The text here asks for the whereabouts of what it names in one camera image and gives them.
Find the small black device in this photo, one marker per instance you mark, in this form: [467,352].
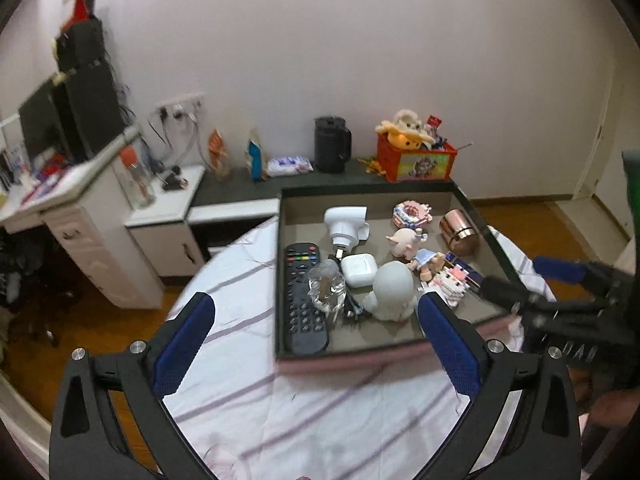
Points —
[175,177]

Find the dark green object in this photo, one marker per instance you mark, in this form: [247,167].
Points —
[632,185]

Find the dark chair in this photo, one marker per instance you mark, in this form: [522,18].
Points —
[25,280]

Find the white plug charger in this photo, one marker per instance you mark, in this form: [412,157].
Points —
[345,222]

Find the blue bottle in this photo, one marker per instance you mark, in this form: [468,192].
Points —
[255,157]

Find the clear plastic bag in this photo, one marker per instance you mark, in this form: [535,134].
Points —
[325,285]

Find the person's right hand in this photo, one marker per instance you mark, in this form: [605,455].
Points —
[612,405]

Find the white desk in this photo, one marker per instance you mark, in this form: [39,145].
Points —
[90,240]

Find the red card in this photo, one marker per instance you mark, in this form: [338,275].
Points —
[433,123]

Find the copper metal cup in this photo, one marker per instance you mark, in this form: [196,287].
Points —
[457,232]

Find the pink doll blue dress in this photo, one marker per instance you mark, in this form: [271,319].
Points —
[402,242]

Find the white plush toy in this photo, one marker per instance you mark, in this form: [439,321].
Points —
[407,120]

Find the orange snack bag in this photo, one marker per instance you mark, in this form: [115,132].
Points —
[218,152]

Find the small orange toy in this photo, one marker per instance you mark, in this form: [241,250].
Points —
[371,166]

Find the dark-topped low cabinet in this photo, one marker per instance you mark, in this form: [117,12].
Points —
[240,192]

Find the black computer monitor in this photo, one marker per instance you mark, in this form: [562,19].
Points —
[40,120]

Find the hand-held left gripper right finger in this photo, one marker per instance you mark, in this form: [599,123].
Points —
[452,345]

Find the white wall outlet strip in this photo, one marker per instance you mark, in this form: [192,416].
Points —
[175,106]

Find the white round-head figurine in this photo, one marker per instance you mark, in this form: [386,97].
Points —
[392,290]

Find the yellow plush toy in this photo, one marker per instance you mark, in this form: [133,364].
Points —
[400,137]

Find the wet wipes pack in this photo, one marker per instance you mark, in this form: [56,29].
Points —
[290,165]

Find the red paper item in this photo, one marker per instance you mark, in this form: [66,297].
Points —
[80,7]

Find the dark tray grey inside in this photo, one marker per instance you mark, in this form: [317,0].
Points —
[380,330]

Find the orange toy crate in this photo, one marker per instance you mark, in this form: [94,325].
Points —
[420,165]

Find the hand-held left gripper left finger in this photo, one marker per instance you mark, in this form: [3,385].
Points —
[182,340]

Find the black remote control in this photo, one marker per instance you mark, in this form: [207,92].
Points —
[305,310]

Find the white striped tablecloth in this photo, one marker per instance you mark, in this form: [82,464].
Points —
[300,410]

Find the white earbuds case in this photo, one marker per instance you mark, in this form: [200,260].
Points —
[357,270]

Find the white door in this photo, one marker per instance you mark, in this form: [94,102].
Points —
[605,150]

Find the striped pink block toy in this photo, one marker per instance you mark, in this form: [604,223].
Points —
[450,282]

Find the black kettle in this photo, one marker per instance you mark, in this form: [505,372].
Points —
[330,145]

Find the white low cabinet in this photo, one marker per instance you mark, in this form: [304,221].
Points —
[165,245]

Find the black computer tower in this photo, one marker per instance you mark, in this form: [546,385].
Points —
[92,110]

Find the pink building block toy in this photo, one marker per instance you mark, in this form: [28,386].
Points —
[410,214]

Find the clear bottle red cap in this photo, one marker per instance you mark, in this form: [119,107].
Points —
[135,180]

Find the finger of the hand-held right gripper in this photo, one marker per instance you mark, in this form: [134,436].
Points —
[505,290]
[560,269]

